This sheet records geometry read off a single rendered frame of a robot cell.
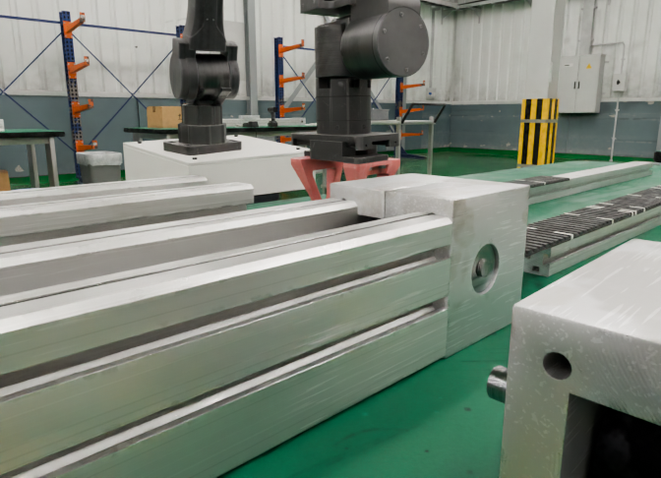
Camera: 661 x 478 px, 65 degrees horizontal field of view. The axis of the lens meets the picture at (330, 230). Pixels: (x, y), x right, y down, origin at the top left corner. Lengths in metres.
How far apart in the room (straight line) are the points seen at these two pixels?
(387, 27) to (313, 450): 0.34
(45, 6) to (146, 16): 1.37
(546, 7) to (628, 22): 5.23
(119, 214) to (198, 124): 0.59
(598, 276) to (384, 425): 0.13
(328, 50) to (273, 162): 0.45
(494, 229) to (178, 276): 0.21
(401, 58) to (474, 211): 0.20
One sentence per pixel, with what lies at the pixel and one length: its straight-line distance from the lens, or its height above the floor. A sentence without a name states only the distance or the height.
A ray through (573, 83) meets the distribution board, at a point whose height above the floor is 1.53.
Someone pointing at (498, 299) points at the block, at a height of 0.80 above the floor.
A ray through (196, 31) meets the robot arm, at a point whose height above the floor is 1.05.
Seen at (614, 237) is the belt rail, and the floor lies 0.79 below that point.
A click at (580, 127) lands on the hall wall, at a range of 12.18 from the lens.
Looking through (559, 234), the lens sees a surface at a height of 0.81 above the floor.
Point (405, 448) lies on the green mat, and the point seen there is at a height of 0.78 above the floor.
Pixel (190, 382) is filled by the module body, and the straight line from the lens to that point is 0.20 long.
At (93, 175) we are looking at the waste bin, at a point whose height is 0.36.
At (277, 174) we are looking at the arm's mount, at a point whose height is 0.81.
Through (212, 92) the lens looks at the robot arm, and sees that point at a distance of 0.94.
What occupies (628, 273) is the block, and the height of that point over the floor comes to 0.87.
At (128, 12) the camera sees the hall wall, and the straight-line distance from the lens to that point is 8.69.
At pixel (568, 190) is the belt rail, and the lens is 1.02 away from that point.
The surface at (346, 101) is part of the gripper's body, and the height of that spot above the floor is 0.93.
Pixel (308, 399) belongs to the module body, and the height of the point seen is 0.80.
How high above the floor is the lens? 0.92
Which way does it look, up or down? 13 degrees down
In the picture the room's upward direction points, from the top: straight up
